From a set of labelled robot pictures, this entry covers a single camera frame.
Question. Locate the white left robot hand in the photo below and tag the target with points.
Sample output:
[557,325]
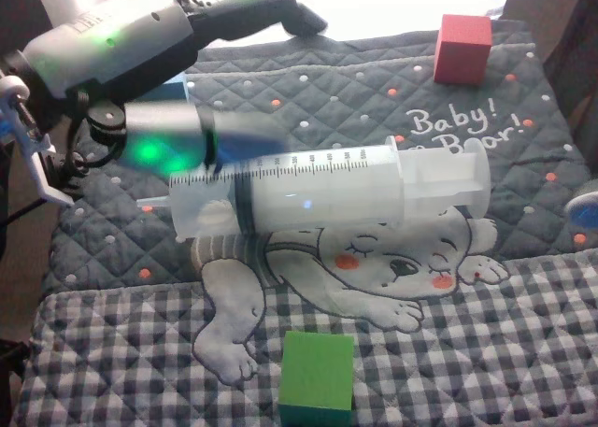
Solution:
[117,48]

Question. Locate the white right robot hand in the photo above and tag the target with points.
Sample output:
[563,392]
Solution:
[586,209]

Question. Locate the large clear plastic syringe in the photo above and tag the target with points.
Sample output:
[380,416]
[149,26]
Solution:
[327,198]

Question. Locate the red block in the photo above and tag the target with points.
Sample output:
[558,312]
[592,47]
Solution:
[462,48]

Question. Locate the grey bear print quilt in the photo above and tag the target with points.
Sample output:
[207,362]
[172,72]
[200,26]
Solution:
[140,352]

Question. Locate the green block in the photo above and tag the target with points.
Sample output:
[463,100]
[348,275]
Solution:
[317,371]

